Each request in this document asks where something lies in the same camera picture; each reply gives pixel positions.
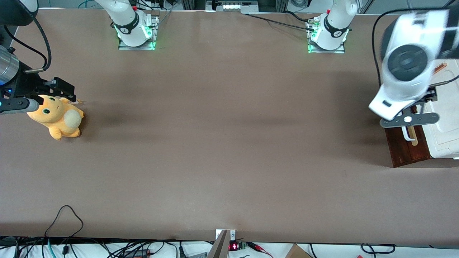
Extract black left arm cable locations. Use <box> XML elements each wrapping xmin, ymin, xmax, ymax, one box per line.
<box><xmin>372</xmin><ymin>6</ymin><xmax>459</xmax><ymax>86</ymax></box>

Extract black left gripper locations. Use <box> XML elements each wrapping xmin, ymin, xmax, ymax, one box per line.
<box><xmin>412</xmin><ymin>86</ymin><xmax>439</xmax><ymax>107</ymax></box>

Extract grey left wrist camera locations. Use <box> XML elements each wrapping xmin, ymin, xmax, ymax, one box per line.
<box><xmin>379</xmin><ymin>112</ymin><xmax>440</xmax><ymax>129</ymax></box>

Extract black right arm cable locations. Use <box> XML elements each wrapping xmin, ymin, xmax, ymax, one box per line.
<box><xmin>3</xmin><ymin>16</ymin><xmax>52</xmax><ymax>74</ymax></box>

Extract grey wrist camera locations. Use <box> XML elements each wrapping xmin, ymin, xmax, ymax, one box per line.
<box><xmin>0</xmin><ymin>97</ymin><xmax>40</xmax><ymax>115</ymax></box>
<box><xmin>379</xmin><ymin>112</ymin><xmax>440</xmax><ymax>129</ymax></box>

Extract brown cardboard piece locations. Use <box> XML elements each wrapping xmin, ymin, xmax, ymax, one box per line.
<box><xmin>285</xmin><ymin>244</ymin><xmax>313</xmax><ymax>258</ymax></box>

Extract dark wood drawer white handle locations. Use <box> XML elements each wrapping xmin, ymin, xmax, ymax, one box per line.
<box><xmin>385</xmin><ymin>122</ymin><xmax>413</xmax><ymax>168</ymax></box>

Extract white light bar device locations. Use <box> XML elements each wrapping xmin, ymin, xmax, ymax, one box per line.
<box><xmin>206</xmin><ymin>0</ymin><xmax>259</xmax><ymax>14</ymax></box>

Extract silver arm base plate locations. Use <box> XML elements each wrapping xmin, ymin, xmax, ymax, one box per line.
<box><xmin>307</xmin><ymin>17</ymin><xmax>346</xmax><ymax>54</ymax></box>
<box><xmin>118</xmin><ymin>15</ymin><xmax>157</xmax><ymax>51</ymax></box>

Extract white-topped dark wood cabinet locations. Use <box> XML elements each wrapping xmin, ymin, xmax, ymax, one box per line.
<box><xmin>385</xmin><ymin>59</ymin><xmax>459</xmax><ymax>168</ymax></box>

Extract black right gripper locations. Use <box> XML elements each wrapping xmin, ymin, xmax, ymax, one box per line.
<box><xmin>0</xmin><ymin>63</ymin><xmax>77</xmax><ymax>103</ymax></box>

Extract red wires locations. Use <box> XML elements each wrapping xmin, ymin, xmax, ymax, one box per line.
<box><xmin>247</xmin><ymin>242</ymin><xmax>274</xmax><ymax>258</ymax></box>

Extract black cable loop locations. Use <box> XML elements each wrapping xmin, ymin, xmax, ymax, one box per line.
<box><xmin>360</xmin><ymin>244</ymin><xmax>396</xmax><ymax>254</ymax></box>

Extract orange plush toy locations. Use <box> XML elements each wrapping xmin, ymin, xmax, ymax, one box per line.
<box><xmin>27</xmin><ymin>94</ymin><xmax>85</xmax><ymax>141</ymax></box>

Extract black power adapter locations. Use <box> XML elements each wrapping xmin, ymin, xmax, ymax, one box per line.
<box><xmin>124</xmin><ymin>249</ymin><xmax>151</xmax><ymax>258</ymax></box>

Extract thin black looped cable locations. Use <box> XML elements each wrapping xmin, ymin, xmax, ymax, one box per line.
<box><xmin>44</xmin><ymin>205</ymin><xmax>84</xmax><ymax>239</ymax></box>

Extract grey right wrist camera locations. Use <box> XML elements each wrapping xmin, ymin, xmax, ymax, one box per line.
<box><xmin>0</xmin><ymin>97</ymin><xmax>40</xmax><ymax>115</ymax></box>

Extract black cable to arm base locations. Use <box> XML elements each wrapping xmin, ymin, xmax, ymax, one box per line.
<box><xmin>247</xmin><ymin>11</ymin><xmax>316</xmax><ymax>32</ymax></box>

